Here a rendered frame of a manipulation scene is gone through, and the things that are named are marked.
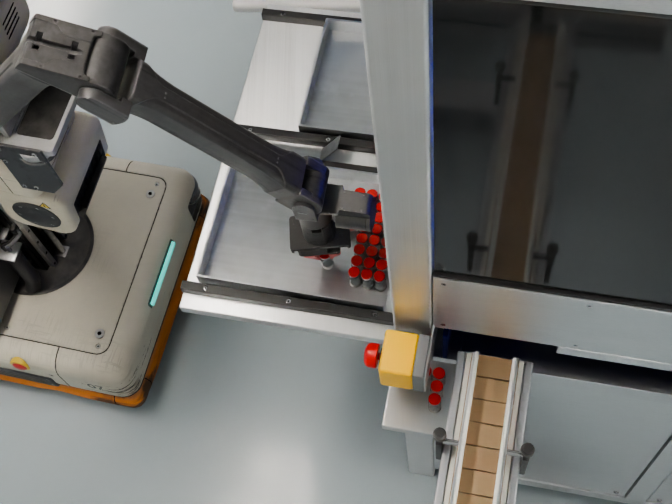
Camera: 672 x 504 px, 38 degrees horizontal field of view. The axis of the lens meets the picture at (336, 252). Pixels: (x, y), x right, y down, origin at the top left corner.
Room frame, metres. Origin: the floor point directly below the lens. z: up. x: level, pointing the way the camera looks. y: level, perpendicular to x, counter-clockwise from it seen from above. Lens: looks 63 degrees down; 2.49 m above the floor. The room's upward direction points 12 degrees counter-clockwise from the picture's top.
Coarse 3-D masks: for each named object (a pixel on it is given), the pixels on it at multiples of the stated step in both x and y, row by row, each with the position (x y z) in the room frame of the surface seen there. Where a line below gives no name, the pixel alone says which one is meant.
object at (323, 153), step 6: (336, 138) 1.01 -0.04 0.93; (276, 144) 1.06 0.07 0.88; (282, 144) 1.06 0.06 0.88; (330, 144) 1.02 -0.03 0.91; (336, 144) 1.00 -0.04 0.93; (288, 150) 1.04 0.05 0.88; (294, 150) 1.04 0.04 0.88; (300, 150) 1.03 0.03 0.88; (306, 150) 1.03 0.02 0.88; (312, 150) 1.03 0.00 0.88; (318, 150) 1.03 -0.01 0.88; (324, 150) 1.02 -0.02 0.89; (330, 150) 1.00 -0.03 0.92; (312, 156) 1.02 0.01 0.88; (318, 156) 1.01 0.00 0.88; (324, 156) 1.00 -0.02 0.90
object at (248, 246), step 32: (224, 192) 0.96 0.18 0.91; (256, 192) 0.96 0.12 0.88; (224, 224) 0.91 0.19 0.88; (256, 224) 0.90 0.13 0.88; (288, 224) 0.88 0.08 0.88; (224, 256) 0.84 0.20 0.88; (256, 256) 0.83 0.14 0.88; (288, 256) 0.82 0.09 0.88; (352, 256) 0.79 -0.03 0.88; (256, 288) 0.76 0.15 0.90; (288, 288) 0.75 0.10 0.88; (320, 288) 0.74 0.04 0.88; (352, 288) 0.73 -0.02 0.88
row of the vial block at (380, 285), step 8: (384, 240) 0.79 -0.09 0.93; (384, 248) 0.77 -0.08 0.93; (384, 256) 0.75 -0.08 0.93; (376, 264) 0.74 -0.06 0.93; (384, 264) 0.74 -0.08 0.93; (376, 272) 0.73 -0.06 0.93; (384, 272) 0.73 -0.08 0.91; (376, 280) 0.71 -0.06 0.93; (384, 280) 0.71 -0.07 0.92; (376, 288) 0.71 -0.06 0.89; (384, 288) 0.71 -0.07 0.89
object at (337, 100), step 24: (336, 24) 1.30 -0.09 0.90; (360, 24) 1.28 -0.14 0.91; (336, 48) 1.26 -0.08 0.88; (360, 48) 1.24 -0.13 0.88; (312, 72) 1.19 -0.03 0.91; (336, 72) 1.20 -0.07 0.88; (360, 72) 1.19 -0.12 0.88; (312, 96) 1.15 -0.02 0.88; (336, 96) 1.14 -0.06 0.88; (360, 96) 1.13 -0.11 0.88; (312, 120) 1.10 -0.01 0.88; (336, 120) 1.09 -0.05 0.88; (360, 120) 1.07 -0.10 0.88
